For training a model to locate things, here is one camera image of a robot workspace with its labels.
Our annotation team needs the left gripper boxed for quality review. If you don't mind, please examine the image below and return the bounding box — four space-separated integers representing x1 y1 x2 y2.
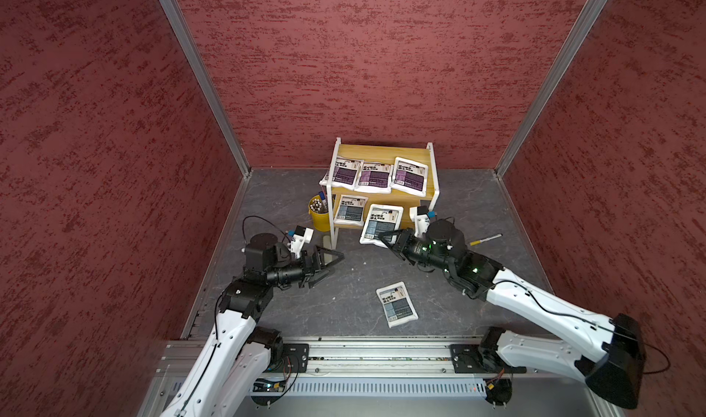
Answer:
267 245 344 286

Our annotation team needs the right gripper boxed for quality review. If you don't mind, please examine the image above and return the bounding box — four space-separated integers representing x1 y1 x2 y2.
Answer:
377 227 454 274

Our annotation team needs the grey coffee bag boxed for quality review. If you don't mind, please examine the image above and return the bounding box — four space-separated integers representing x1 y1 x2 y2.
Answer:
334 195 368 227
376 282 419 328
360 204 404 248

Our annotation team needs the purple coffee bag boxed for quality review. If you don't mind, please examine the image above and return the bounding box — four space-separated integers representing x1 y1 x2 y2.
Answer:
391 157 428 197
319 157 364 191
354 163 393 195

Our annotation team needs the grey coffee bag bottom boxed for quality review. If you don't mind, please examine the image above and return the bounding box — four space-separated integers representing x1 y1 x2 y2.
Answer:
376 282 419 328

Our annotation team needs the wooden two-tier shelf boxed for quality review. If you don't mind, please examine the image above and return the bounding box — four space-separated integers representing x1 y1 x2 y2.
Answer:
327 138 441 249

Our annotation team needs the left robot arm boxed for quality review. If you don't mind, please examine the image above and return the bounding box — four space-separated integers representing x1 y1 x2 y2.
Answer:
163 227 345 416

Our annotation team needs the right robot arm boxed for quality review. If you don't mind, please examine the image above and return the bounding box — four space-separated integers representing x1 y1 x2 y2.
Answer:
377 220 650 410

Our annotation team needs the yellow pen cup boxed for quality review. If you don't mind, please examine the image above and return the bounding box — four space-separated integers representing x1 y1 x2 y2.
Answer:
309 192 330 233

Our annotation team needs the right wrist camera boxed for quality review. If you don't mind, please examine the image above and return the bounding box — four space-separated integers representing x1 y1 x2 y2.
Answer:
409 206 437 239

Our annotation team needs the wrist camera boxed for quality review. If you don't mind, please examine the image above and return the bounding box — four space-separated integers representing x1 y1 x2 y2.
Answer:
288 226 314 259
409 206 437 239

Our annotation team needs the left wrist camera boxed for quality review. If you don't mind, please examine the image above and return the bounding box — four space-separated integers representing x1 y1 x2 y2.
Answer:
288 226 314 259

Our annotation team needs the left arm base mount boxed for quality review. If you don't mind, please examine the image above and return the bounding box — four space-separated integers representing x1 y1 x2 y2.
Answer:
241 342 310 374

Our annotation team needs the aluminium rail frame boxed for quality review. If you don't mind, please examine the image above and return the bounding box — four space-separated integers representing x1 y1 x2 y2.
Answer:
139 337 588 416

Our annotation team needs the yellow handled screwdriver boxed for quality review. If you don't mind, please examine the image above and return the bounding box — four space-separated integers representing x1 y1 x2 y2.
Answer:
468 233 503 247

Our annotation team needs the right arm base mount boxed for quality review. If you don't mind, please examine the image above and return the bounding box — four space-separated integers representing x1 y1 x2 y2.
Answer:
450 345 527 375

